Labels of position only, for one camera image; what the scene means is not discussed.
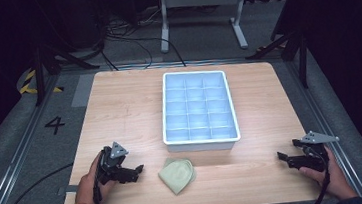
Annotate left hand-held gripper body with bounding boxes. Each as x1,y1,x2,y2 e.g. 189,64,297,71
93,139,133,186

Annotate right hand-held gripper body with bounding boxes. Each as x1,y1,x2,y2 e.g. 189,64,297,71
291,128,343,175

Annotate person's right hand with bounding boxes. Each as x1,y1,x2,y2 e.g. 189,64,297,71
296,143,360,204

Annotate person's left hand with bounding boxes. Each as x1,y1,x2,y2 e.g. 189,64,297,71
70,150,119,204

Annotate light green folded cloth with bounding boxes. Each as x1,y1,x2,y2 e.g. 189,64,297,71
155,154,199,197

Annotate grey tape patch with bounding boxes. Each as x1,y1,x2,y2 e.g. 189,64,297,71
67,72,100,110

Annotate white divided storage box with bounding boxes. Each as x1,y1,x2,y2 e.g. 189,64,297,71
156,65,243,157

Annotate black metal stand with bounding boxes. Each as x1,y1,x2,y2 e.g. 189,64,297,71
29,39,105,108
242,19,313,95

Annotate yellow black hazard tape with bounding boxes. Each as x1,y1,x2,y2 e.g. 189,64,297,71
15,65,66,98

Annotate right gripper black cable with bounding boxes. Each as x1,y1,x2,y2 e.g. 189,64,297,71
302,144,334,204

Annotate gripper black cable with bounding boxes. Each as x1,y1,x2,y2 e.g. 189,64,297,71
302,144,334,204
88,152,110,204

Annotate grey metal floor rail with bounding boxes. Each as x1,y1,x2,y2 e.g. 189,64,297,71
283,53,362,204
0,72,74,204

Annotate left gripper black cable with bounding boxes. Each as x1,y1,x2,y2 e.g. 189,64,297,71
88,152,110,204

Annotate black floor cable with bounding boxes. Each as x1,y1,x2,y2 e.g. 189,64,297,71
0,161,79,204

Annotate bundle of floor cables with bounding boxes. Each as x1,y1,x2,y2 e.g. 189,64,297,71
94,5,188,76

